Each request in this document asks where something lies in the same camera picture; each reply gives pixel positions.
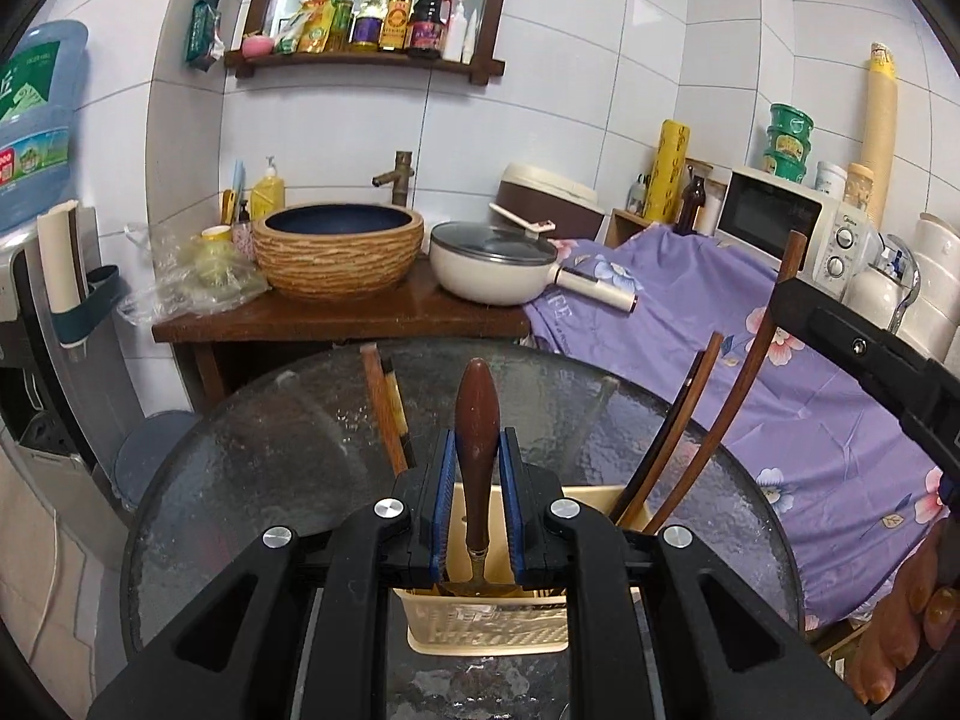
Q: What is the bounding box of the white electric kettle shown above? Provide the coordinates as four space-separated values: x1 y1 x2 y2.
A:
843 232 922 334

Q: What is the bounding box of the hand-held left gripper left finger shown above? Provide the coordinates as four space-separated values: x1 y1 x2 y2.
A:
86 427 458 720

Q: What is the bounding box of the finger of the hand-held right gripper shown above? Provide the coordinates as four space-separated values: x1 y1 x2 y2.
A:
768 277 960 467

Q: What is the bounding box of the yellow label sauce bottle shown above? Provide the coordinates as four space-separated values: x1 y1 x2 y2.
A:
378 0 415 53

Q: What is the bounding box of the stack of white bowls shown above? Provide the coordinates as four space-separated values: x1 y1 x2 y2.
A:
898 211 960 365

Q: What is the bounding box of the yellow soap dispenser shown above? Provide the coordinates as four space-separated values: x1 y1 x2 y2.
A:
249 155 287 223

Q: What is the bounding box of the metal spoon with wooden handle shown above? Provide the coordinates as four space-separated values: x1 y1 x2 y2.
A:
439 358 518 602

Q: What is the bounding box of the white microwave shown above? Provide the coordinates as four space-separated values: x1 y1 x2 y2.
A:
715 166 877 302

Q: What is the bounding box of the person's right hand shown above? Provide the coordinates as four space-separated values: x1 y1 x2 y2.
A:
861 521 960 715

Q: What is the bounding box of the grey trash bin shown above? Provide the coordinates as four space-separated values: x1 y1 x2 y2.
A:
112 409 202 520

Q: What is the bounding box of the small wooden box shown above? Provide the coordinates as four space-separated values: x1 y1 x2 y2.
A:
603 208 655 249

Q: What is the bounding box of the cream plastic utensil holder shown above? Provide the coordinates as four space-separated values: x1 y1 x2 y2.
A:
390 484 647 655

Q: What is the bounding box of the brown wooden counter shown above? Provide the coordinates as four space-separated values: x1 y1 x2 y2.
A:
151 270 535 410

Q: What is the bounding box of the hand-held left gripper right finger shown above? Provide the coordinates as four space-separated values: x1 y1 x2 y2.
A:
499 427 872 720

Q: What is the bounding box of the dark wooden wall shelf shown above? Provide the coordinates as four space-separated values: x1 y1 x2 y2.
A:
223 0 531 88

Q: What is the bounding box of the dark soy sauce bottle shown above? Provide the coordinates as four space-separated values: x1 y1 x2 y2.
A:
407 0 453 60

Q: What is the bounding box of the yellow wrap roll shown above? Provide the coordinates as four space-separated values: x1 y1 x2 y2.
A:
646 118 692 226

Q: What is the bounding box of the green oil bottle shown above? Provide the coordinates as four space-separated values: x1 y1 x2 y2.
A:
328 0 356 54

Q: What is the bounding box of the green wipes packet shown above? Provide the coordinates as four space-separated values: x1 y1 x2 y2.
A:
184 0 227 74

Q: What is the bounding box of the bronze faucet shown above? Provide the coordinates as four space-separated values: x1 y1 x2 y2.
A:
372 150 418 208

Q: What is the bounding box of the white rice paddle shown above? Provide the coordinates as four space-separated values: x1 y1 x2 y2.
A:
488 202 557 236

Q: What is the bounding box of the tall stack of paper cups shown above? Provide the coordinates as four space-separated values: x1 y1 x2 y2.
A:
862 40 901 230

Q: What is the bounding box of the clear plastic bag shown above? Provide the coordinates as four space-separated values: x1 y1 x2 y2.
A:
118 219 272 325

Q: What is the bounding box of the brown white rice cooker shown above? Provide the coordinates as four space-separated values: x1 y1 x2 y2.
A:
498 161 608 242

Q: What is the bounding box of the purple floral sheet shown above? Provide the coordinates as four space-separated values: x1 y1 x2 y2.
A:
523 228 960 635

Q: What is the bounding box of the white water dispenser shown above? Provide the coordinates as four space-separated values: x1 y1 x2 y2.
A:
0 229 102 466

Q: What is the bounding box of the white cable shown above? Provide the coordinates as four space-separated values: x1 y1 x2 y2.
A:
28 506 62 695

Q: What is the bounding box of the white pan with lid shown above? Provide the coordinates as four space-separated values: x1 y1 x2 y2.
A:
429 220 640 316

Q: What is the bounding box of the blue water jug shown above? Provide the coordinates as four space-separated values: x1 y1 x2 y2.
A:
0 19 91 235

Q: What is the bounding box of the white squeeze bottle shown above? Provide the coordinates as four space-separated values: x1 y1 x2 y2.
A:
442 0 482 65

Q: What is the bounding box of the purple label sauce bottle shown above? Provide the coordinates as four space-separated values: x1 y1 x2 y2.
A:
349 0 388 53

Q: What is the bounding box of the woven brown wash basin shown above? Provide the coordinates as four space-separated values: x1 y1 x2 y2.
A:
250 202 426 302

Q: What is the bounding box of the yellow seasoning pouch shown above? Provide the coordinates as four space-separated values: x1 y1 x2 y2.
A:
273 0 336 56

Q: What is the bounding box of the brown glass bottle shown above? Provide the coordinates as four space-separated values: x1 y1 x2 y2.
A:
674 173 709 236

